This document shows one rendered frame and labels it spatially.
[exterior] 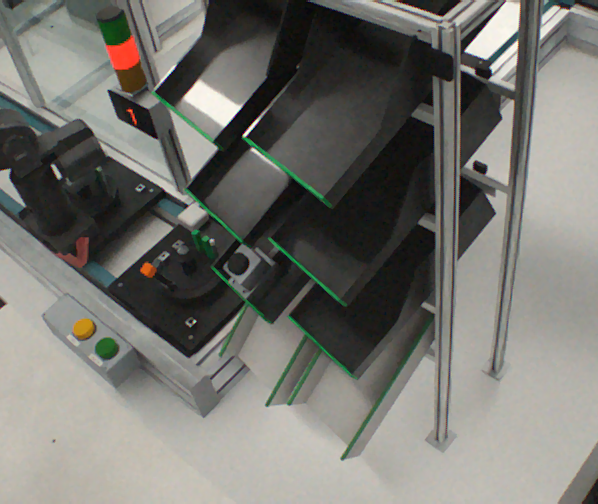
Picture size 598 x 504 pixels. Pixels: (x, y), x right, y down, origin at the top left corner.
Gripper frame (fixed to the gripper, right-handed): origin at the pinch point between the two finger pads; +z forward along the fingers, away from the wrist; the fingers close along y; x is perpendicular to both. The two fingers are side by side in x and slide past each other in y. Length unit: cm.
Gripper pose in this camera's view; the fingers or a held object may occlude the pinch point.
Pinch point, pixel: (81, 260)
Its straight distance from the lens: 116.0
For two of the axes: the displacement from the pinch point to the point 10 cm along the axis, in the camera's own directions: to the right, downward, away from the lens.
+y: -7.5, -4.3, 5.1
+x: -6.5, 6.5, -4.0
